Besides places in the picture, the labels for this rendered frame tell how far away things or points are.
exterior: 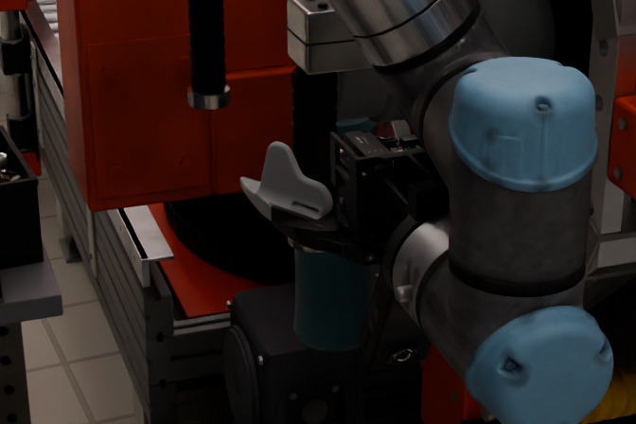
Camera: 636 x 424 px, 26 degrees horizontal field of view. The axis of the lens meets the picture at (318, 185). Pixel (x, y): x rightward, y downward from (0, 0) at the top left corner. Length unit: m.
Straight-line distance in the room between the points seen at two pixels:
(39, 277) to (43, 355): 0.73
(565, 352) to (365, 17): 0.22
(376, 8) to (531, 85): 0.12
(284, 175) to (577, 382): 0.30
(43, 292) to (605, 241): 0.81
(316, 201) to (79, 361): 1.52
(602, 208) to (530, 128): 0.41
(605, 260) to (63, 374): 1.43
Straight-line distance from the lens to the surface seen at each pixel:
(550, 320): 0.73
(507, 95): 0.70
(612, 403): 1.38
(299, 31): 1.04
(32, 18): 2.98
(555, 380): 0.75
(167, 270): 2.13
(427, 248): 0.82
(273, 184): 0.98
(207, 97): 1.40
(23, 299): 1.70
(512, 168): 0.70
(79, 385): 2.37
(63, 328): 2.54
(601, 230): 1.11
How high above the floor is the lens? 1.25
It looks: 24 degrees down
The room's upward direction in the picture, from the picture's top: straight up
